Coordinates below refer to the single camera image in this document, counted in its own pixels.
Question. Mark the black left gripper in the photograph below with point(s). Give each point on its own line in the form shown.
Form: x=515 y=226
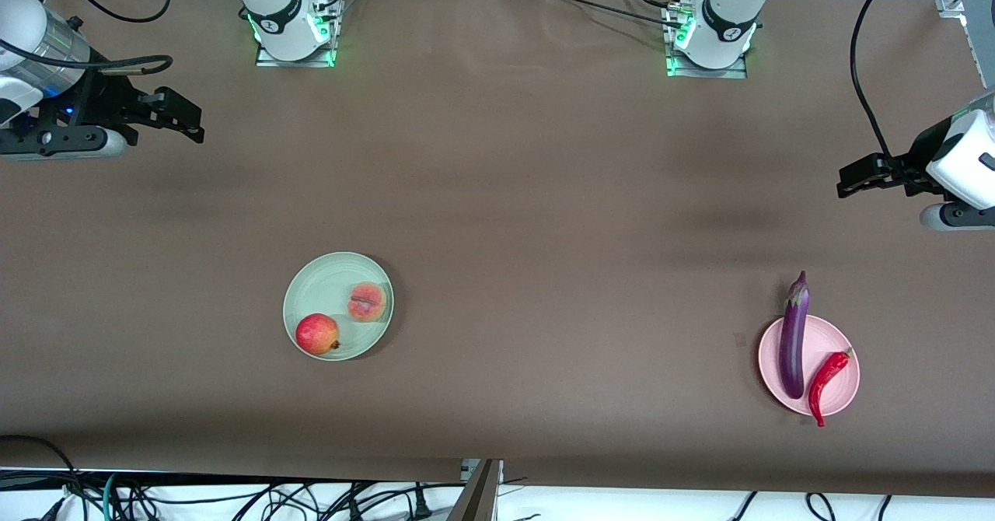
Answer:
x=922 y=153

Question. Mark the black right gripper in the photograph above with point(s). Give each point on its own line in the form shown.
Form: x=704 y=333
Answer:
x=99 y=93

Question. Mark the purple eggplant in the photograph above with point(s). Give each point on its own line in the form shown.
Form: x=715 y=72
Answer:
x=793 y=342

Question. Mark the red chili pepper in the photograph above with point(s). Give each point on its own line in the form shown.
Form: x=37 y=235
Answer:
x=824 y=381

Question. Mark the red pomegranate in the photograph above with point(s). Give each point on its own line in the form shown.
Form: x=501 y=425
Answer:
x=316 y=334

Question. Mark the peach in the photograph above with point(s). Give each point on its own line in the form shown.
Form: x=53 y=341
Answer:
x=367 y=302

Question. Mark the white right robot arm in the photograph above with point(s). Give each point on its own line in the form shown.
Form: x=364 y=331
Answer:
x=280 y=0

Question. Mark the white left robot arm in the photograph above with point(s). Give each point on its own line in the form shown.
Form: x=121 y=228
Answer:
x=731 y=8

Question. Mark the pink plate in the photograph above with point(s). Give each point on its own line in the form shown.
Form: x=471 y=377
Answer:
x=768 y=361

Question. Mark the light green plate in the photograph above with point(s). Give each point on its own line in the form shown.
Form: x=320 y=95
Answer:
x=326 y=288

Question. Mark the brown table cover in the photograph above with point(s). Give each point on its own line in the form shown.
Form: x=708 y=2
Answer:
x=497 y=155

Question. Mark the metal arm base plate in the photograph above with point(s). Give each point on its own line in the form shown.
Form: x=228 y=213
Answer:
x=268 y=61
x=734 y=75

